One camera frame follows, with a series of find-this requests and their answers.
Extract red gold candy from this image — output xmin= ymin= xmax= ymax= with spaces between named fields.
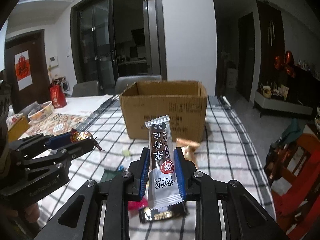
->
xmin=71 ymin=129 xmax=104 ymax=151

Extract silver black snack bar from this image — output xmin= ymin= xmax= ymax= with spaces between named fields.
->
xmin=145 ymin=115 xmax=182 ymax=209

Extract glass bowl with snacks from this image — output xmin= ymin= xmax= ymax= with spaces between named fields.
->
xmin=28 ymin=101 xmax=54 ymax=124

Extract person's left hand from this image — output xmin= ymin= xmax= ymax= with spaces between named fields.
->
xmin=24 ymin=203 xmax=40 ymax=223

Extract tissue box with cover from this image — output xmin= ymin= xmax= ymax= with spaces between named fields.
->
xmin=7 ymin=113 xmax=30 ymax=142

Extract patterned floral table runner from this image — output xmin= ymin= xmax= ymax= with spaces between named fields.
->
xmin=25 ymin=113 xmax=88 ymax=136

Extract pink snack packet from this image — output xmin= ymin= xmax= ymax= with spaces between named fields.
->
xmin=127 ymin=197 xmax=148 ymax=211

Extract dark green snack packet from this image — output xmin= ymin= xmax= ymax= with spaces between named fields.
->
xmin=100 ymin=170 xmax=122 ymax=183

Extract black gold snack bar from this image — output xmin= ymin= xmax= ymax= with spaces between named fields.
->
xmin=139 ymin=202 xmax=189 ymax=224

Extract black white plaid tablecloth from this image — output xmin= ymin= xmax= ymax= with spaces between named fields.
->
xmin=39 ymin=97 xmax=275 ymax=239

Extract red gift bag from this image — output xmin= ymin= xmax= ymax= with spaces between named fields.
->
xmin=50 ymin=82 xmax=67 ymax=109

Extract pale green small candy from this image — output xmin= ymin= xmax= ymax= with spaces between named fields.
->
xmin=122 ymin=150 xmax=131 ymax=158

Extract grey dining chair left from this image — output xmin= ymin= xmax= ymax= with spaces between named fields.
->
xmin=72 ymin=80 xmax=100 ymax=98

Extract grey dining chair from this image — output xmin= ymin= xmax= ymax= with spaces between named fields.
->
xmin=72 ymin=80 xmax=100 ymax=98
xmin=114 ymin=75 xmax=162 ymax=95

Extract orange snack packet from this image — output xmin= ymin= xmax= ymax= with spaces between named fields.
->
xmin=176 ymin=138 xmax=200 ymax=169

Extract red wooden chair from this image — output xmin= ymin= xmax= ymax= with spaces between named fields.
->
xmin=264 ymin=133 xmax=320 ymax=235

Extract red jacket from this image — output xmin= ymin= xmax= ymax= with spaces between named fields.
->
xmin=272 ymin=134 xmax=320 ymax=233

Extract red fu door poster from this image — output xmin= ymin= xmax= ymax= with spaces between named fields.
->
xmin=14 ymin=50 xmax=33 ymax=91

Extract grey dining chair right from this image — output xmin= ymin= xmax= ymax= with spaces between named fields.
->
xmin=114 ymin=75 xmax=162 ymax=95

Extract green cloth on chair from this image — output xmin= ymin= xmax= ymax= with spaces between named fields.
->
xmin=280 ymin=119 xmax=303 ymax=145

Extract brown cardboard box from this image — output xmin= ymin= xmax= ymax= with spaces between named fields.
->
xmin=120 ymin=81 xmax=208 ymax=142

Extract white low tv cabinet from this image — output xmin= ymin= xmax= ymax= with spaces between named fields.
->
xmin=254 ymin=91 xmax=313 ymax=115

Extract dark glass sliding door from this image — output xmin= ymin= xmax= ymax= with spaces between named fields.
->
xmin=71 ymin=0 xmax=168 ymax=95

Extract red foil balloons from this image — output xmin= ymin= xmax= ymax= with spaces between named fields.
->
xmin=274 ymin=50 xmax=295 ymax=77

